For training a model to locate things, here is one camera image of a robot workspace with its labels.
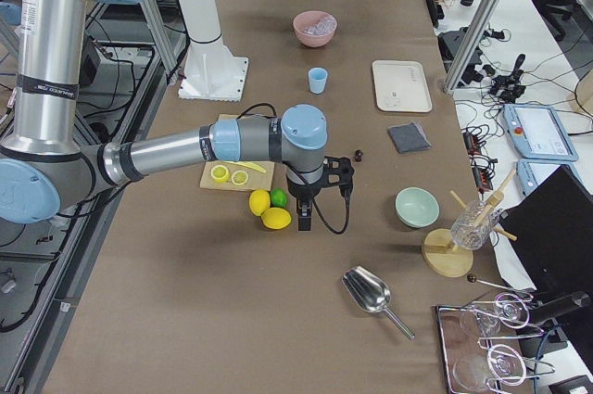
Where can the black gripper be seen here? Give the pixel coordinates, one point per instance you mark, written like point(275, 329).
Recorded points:
point(299, 191)

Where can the dark red cherries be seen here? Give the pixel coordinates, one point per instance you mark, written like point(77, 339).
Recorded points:
point(358, 155)

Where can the clear ice cubes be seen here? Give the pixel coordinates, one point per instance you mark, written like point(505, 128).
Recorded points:
point(324, 26)

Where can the metal ice scoop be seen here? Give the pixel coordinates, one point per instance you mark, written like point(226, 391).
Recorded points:
point(373, 295)

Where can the light blue cup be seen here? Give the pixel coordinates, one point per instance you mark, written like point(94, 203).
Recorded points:
point(317, 80)

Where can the yellow lemon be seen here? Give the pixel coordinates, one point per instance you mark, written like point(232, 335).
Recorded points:
point(276, 218)
point(259, 201)

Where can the green lime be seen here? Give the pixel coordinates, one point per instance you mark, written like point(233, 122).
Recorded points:
point(278, 198)

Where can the yellow plastic knife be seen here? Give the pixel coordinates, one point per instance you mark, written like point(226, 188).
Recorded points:
point(248, 165)

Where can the lemon slice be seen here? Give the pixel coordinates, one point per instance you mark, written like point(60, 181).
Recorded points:
point(239, 177)

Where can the lemon half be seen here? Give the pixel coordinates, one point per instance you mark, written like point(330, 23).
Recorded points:
point(220, 173)

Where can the mint green bowl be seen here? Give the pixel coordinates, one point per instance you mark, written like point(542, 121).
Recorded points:
point(416, 207)

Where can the grey folded cloth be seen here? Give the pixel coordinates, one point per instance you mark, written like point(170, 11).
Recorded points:
point(408, 137)

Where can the wooden glass holder tree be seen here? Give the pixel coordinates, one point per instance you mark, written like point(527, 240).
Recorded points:
point(448, 259)

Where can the clear crystal glass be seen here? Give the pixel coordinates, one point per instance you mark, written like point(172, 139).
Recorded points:
point(473, 227)

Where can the cream rabbit tray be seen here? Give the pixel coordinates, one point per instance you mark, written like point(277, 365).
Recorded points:
point(400, 86)

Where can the pink bowl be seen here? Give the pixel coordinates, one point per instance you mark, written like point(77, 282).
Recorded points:
point(305, 18)

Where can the metal glass tray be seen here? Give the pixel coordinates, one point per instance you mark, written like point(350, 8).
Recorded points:
point(480, 345)

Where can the blue teach pendant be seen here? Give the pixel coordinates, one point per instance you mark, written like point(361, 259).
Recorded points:
point(533, 172)
point(537, 132)

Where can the black monitor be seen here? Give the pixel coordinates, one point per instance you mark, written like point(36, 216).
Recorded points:
point(553, 225)

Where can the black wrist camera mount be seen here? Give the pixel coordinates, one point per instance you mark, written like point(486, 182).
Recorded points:
point(338, 172)

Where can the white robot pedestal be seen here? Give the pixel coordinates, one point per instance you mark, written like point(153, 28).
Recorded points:
point(211, 71)

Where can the aluminium frame post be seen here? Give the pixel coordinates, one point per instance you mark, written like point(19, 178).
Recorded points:
point(469, 43)

